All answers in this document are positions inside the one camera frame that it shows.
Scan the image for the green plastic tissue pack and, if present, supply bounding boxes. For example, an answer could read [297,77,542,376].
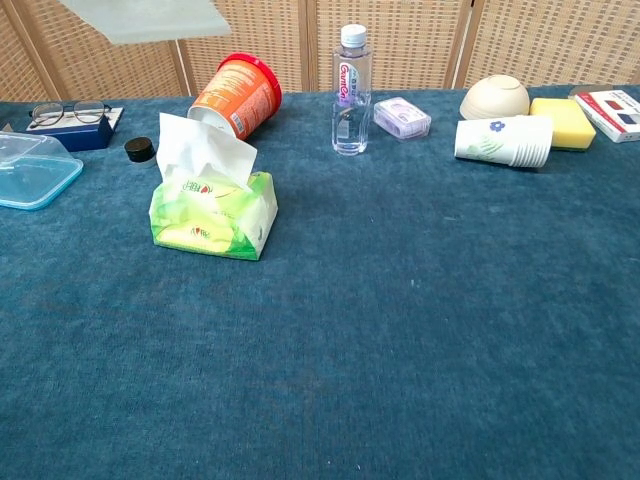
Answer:
[148,169,279,262]

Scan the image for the white tissue sheet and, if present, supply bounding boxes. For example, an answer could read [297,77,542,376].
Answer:
[155,112,259,192]
[58,0,234,47]

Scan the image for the blue tablecloth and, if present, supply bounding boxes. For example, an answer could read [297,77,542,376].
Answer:
[0,83,640,480]

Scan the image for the clear plastic water bottle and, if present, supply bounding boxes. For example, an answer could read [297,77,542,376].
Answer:
[331,23,374,155]

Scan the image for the purple soap box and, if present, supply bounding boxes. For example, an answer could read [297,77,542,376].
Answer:
[373,96,433,144]

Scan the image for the orange instant noodle tub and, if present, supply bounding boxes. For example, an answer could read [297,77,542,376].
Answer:
[186,52,284,142]

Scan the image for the floral paper cup stack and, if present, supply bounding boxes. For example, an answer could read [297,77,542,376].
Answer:
[453,114,555,169]

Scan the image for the small black-lidded jar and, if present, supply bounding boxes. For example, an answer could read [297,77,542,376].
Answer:
[123,136,159,167]

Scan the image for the wooden rattan folding screen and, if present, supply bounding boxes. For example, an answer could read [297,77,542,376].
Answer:
[0,0,640,103]

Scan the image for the beige upturned bowl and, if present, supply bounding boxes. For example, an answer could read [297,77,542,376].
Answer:
[459,74,531,121]

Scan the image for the dark blue box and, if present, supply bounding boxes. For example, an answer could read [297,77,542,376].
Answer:
[25,106,125,153]

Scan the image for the thin-framed eyeglasses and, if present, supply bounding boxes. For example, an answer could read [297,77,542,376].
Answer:
[28,100,113,130]

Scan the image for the yellow sponge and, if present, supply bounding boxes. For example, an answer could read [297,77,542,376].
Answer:
[528,97,598,151]

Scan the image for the clear container with blue lid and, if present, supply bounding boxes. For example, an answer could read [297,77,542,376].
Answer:
[0,130,85,212]

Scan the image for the white card box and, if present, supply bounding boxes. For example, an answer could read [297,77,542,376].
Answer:
[573,89,640,144]

